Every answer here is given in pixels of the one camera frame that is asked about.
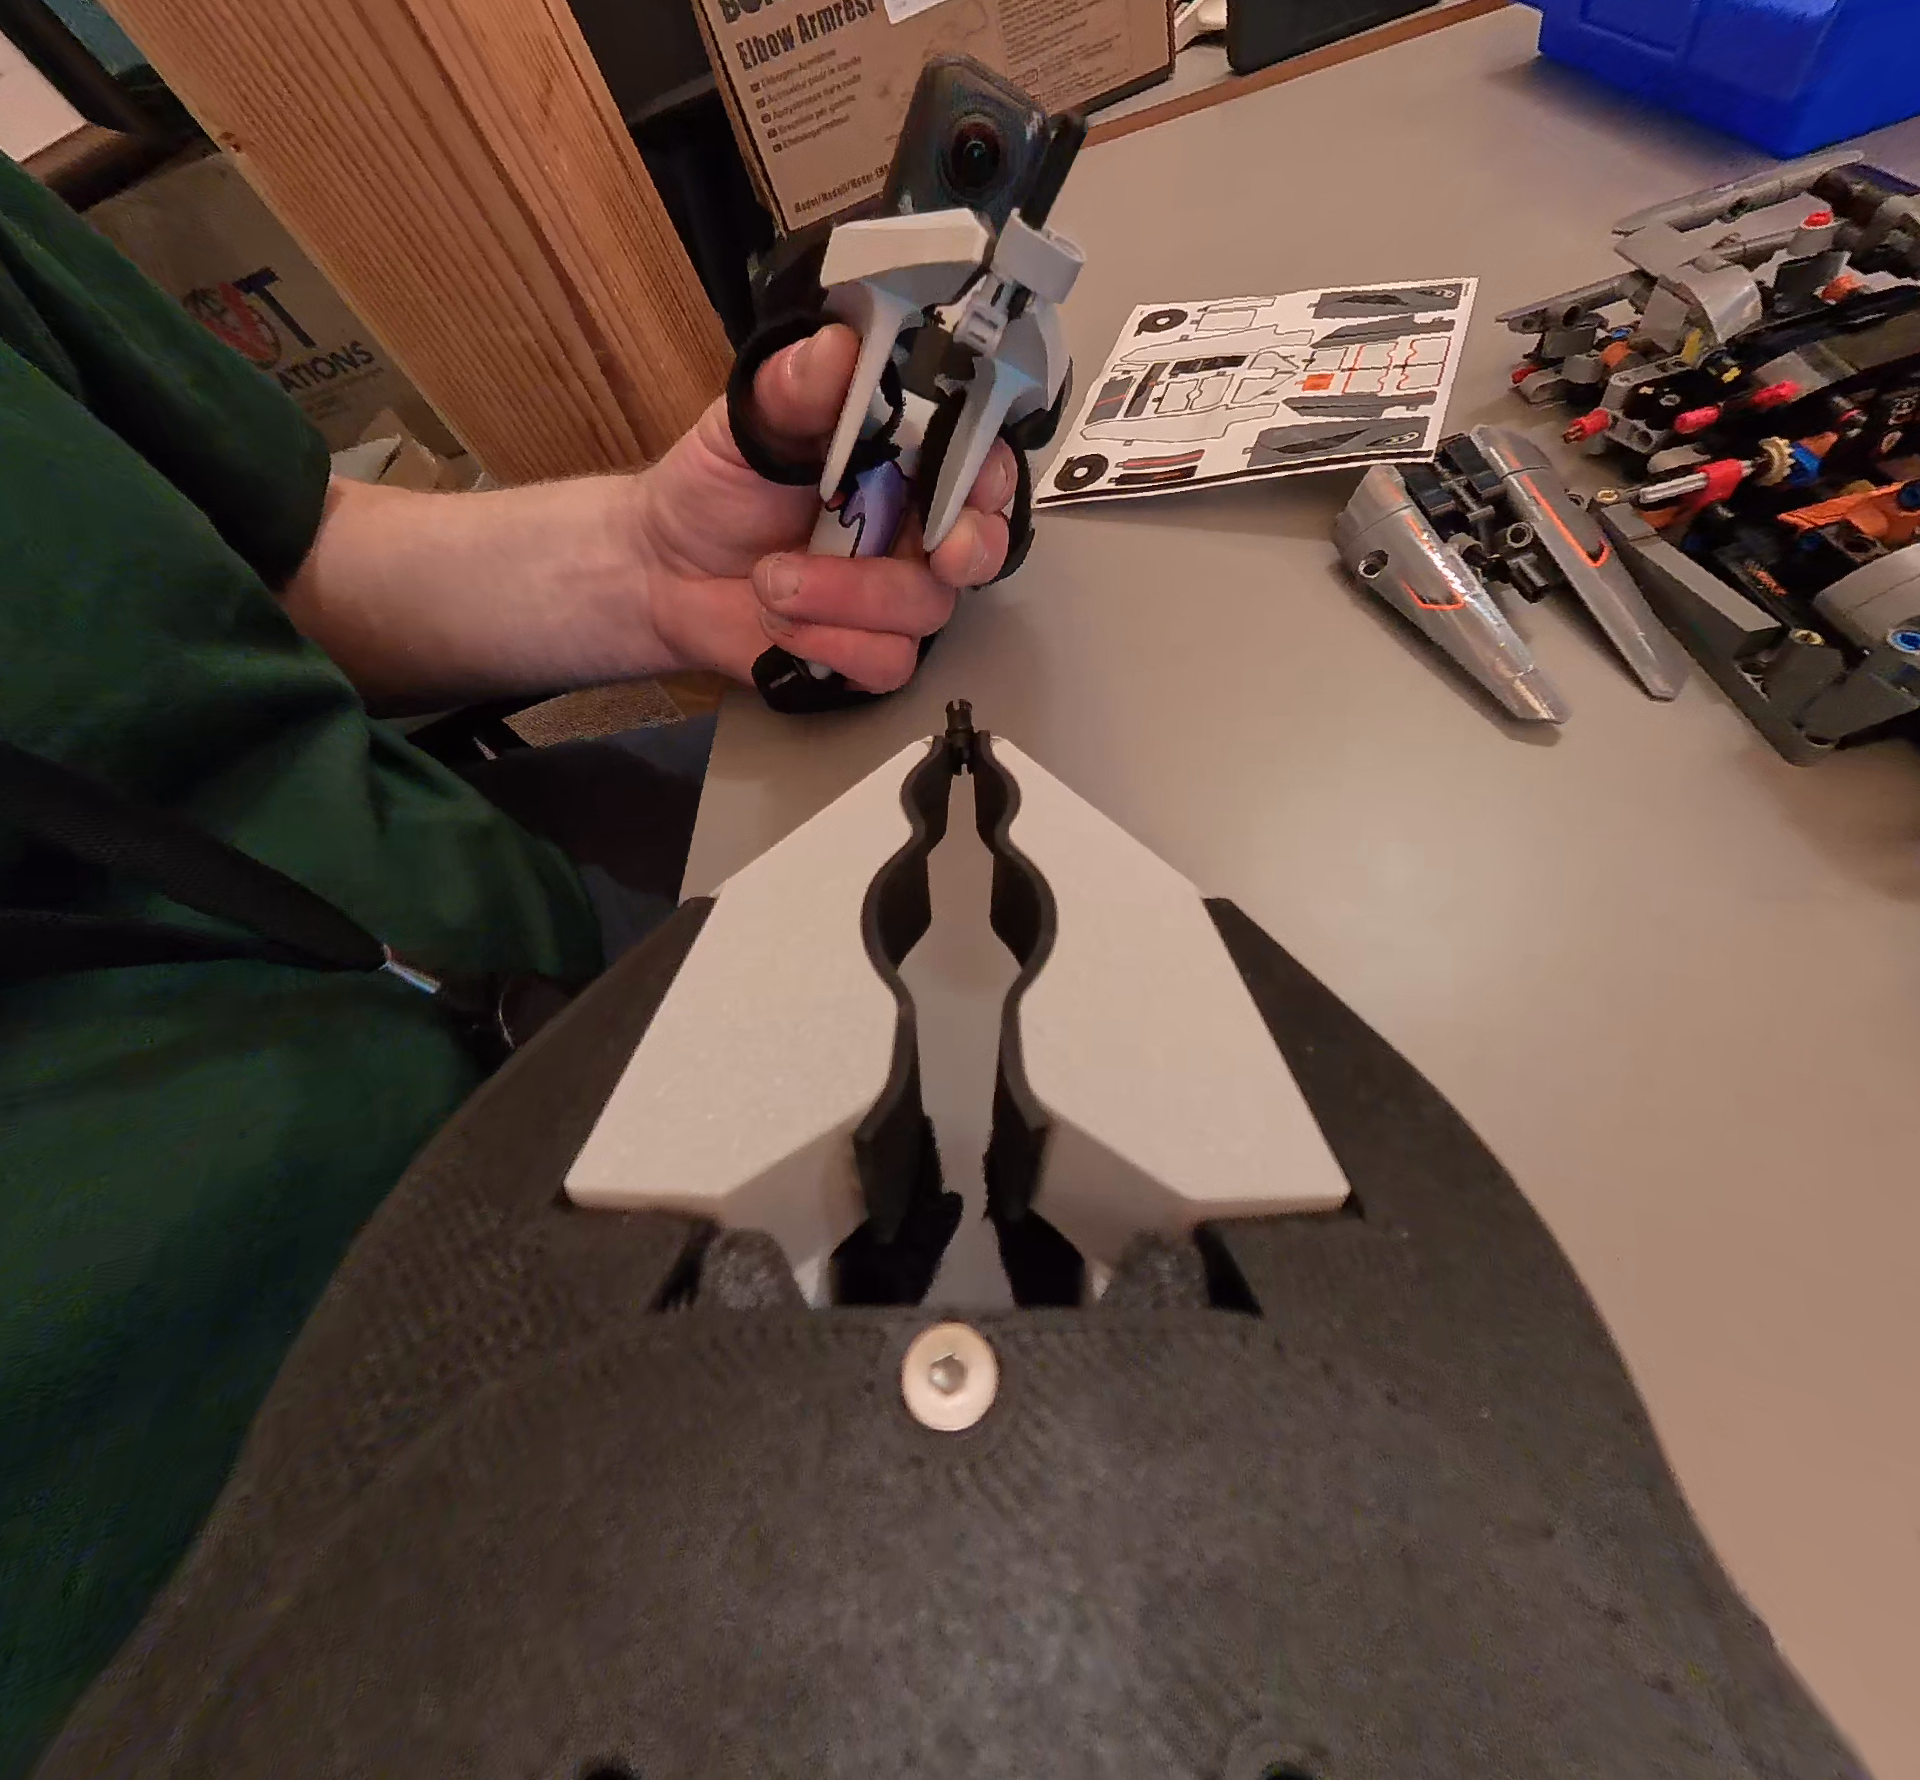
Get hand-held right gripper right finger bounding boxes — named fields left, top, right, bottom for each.
left=975, top=737, right=1356, bottom=1301

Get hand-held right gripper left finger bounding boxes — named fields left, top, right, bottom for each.
left=564, top=737, right=931, bottom=1311

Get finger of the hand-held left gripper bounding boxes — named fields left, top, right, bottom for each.
left=818, top=208, right=999, bottom=301
left=1021, top=307, right=1076, bottom=443

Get light grey lego connector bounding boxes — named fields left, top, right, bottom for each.
left=944, top=217, right=1086, bottom=360

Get grey lego fin assembly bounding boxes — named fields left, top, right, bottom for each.
left=1332, top=423, right=1695, bottom=730

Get lego technic car chassis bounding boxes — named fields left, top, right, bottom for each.
left=1500, top=153, right=1920, bottom=771

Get lego sticker sheet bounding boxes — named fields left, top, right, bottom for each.
left=1033, top=276, right=1482, bottom=512

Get brown cardboard box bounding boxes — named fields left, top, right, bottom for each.
left=673, top=0, right=1181, bottom=239

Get wooden pillar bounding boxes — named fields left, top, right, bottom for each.
left=0, top=0, right=738, bottom=490

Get cardboard box red print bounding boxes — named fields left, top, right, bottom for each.
left=83, top=153, right=483, bottom=493

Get blue plastic parts bin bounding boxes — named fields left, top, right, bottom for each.
left=1507, top=0, right=1920, bottom=162

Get black shoulder strap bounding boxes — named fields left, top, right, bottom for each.
left=0, top=744, right=528, bottom=1054

